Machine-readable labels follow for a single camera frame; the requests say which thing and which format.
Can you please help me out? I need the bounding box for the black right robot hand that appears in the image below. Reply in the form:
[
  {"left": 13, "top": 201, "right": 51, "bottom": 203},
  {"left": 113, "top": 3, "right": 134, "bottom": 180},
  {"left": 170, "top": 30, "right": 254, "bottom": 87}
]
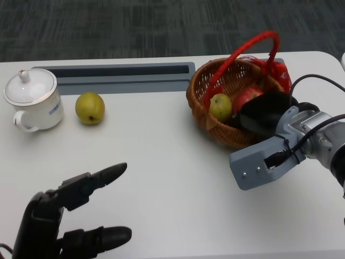
[{"left": 231, "top": 91, "right": 299, "bottom": 141}]

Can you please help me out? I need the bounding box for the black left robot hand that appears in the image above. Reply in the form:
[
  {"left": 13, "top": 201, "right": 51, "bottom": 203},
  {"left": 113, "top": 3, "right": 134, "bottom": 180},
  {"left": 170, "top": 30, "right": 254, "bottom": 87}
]
[{"left": 12, "top": 162, "right": 133, "bottom": 259}]

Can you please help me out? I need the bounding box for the red apple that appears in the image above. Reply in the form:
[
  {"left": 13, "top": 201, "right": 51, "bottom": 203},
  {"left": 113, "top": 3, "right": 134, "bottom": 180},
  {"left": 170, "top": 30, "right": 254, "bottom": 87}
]
[{"left": 233, "top": 87, "right": 265, "bottom": 115}]

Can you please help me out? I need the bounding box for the wicker basket with red handle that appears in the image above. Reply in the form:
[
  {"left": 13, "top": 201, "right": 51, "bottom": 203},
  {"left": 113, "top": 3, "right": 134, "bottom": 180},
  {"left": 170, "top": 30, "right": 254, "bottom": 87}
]
[{"left": 185, "top": 31, "right": 293, "bottom": 149}]

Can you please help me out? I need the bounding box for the red printed ribbon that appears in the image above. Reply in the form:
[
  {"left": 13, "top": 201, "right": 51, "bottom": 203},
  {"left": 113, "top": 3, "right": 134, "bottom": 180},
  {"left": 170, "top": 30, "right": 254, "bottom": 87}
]
[{"left": 242, "top": 55, "right": 293, "bottom": 94}]

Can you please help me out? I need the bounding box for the green pear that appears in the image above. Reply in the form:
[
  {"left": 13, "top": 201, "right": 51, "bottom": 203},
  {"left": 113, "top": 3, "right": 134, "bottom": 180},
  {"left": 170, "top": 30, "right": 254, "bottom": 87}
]
[
  {"left": 209, "top": 93, "right": 233, "bottom": 122},
  {"left": 75, "top": 92, "right": 106, "bottom": 125}
]

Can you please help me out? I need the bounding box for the white ceramic mug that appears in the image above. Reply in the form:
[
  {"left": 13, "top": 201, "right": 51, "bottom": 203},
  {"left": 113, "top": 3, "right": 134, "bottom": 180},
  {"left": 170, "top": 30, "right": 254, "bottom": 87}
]
[{"left": 12, "top": 80, "right": 65, "bottom": 133}]

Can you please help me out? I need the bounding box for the white mug lid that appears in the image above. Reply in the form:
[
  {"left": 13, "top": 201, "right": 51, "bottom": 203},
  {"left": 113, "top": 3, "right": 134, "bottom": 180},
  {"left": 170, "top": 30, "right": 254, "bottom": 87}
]
[{"left": 3, "top": 69, "right": 58, "bottom": 106}]

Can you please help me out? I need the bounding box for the grey recessed table tray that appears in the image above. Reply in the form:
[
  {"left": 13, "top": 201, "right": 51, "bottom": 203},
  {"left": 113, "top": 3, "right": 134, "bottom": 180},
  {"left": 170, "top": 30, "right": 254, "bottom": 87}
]
[{"left": 31, "top": 62, "right": 195, "bottom": 95}]

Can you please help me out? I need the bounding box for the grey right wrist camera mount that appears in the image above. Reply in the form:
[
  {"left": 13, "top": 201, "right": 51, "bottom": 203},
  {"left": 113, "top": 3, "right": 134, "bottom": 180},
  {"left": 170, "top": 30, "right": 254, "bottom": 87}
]
[{"left": 229, "top": 106, "right": 308, "bottom": 192}]

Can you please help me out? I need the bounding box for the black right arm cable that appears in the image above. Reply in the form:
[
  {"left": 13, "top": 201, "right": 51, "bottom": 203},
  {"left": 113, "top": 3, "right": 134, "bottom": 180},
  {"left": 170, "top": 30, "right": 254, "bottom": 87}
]
[{"left": 289, "top": 74, "right": 345, "bottom": 100}]

